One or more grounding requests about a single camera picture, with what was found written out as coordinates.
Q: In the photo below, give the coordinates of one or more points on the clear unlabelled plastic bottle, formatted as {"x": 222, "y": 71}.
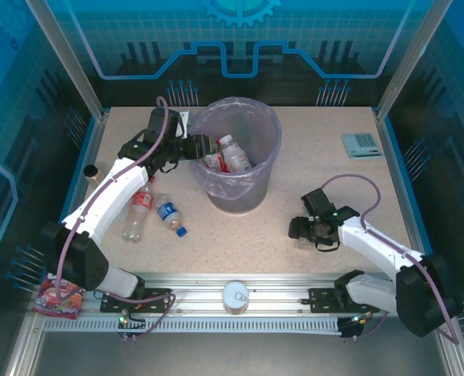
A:
{"x": 304, "y": 245}

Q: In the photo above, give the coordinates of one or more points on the bottle with green red label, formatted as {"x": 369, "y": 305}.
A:
{"x": 213, "y": 160}

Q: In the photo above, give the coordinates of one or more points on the clear bottle blue label cap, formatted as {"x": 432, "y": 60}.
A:
{"x": 168, "y": 213}

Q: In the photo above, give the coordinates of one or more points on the white bottle with white cap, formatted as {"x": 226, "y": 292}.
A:
{"x": 236, "y": 156}

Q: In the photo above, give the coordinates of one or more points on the clear Coca-Cola bottle red label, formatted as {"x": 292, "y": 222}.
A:
{"x": 136, "y": 219}

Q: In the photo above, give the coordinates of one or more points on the grey mesh waste bin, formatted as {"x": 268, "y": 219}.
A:
{"x": 236, "y": 201}

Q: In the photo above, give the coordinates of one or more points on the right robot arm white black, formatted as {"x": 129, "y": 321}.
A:
{"x": 373, "y": 239}

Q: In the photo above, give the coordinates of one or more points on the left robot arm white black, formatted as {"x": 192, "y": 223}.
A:
{"x": 110, "y": 196}

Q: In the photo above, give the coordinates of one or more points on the bin with clear plastic bag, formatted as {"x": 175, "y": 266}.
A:
{"x": 263, "y": 129}

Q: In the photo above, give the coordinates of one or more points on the teal desk calculator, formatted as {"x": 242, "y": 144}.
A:
{"x": 363, "y": 145}

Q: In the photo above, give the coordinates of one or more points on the metal tin can pull tab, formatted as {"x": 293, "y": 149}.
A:
{"x": 236, "y": 297}

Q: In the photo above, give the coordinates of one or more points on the red snack bag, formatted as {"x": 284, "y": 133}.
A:
{"x": 57, "y": 301}

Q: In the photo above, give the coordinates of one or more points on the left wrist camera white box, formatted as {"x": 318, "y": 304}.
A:
{"x": 185, "y": 117}

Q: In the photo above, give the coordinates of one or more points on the aluminium mounting rail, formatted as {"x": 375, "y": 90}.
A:
{"x": 279, "y": 293}

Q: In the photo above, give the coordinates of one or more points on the aluminium frame post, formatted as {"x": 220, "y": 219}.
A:
{"x": 408, "y": 58}
{"x": 71, "y": 66}

